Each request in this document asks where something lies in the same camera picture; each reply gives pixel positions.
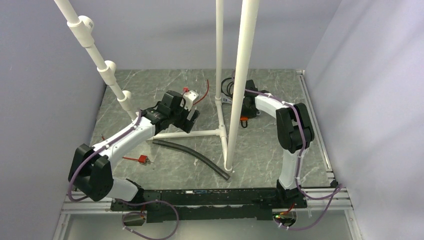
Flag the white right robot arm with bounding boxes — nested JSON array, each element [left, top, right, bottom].
[[241, 79, 315, 208]]

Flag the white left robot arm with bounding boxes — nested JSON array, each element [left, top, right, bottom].
[[67, 90, 200, 210]]

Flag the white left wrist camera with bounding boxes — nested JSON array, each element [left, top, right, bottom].
[[182, 90, 199, 112]]

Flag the red wire with connector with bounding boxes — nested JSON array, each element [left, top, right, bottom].
[[182, 79, 210, 106]]

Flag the coiled black cable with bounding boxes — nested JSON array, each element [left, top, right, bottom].
[[221, 77, 248, 100]]

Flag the short red wire connector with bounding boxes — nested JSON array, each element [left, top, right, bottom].
[[122, 155, 152, 165]]

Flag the black corrugated hose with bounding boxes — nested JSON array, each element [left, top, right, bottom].
[[151, 138, 231, 181]]

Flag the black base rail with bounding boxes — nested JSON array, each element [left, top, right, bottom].
[[110, 187, 308, 223]]

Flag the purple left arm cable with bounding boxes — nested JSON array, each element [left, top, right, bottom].
[[67, 109, 181, 240]]

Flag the white PVC pipe frame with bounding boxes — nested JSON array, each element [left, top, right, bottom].
[[53, 0, 261, 173]]

